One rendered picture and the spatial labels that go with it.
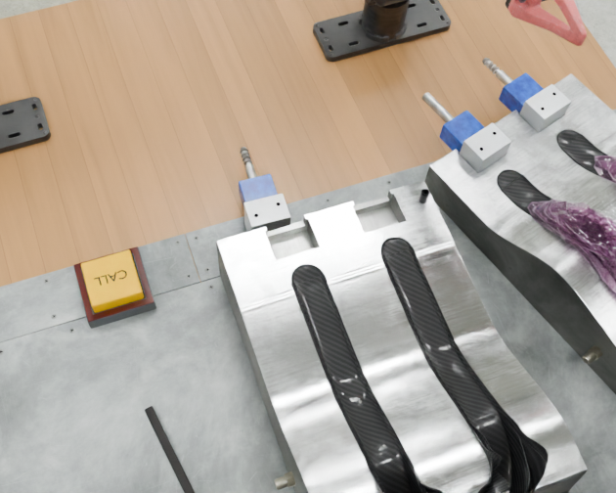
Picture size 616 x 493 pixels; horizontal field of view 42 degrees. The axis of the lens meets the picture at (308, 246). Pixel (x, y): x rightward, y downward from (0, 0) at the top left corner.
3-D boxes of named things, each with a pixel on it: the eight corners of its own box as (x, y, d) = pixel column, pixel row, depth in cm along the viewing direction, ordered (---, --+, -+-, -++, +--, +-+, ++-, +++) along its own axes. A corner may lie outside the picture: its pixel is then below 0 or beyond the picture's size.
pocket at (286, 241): (263, 242, 95) (262, 226, 91) (304, 229, 96) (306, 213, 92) (275, 274, 93) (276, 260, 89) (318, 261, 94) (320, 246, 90)
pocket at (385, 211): (347, 216, 97) (350, 201, 93) (387, 204, 98) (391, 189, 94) (361, 247, 95) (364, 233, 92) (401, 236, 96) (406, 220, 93)
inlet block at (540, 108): (465, 80, 111) (475, 54, 106) (492, 64, 112) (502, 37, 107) (532, 144, 106) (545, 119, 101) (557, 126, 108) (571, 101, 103)
